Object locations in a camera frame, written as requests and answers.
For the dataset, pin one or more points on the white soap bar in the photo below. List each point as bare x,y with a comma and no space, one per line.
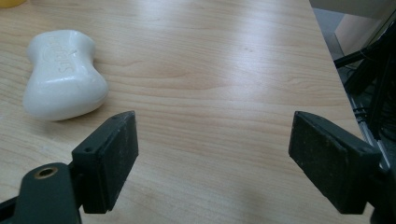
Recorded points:
62,77

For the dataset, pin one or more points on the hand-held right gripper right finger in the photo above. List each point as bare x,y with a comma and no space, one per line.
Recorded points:
330,161

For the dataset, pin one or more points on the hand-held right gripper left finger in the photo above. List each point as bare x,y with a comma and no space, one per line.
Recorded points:
106,161

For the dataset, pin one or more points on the yellow object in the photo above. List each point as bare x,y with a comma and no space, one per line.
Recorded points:
11,2

